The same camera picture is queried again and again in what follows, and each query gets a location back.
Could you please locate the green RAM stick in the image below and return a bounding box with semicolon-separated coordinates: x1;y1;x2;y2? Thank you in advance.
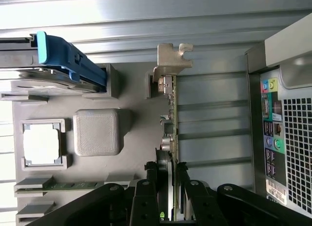
42;182;105;189

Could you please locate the grey parts rack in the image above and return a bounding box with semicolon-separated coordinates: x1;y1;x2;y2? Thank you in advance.
0;63;176;226

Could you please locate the hard disk blue carrier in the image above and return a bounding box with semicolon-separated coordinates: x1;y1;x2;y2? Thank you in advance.
0;30;108;94

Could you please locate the silver CPU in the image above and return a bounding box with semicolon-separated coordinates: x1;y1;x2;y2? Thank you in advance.
23;124;60;165

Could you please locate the open black PC case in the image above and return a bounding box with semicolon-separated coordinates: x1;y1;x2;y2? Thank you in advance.
245;20;312;216

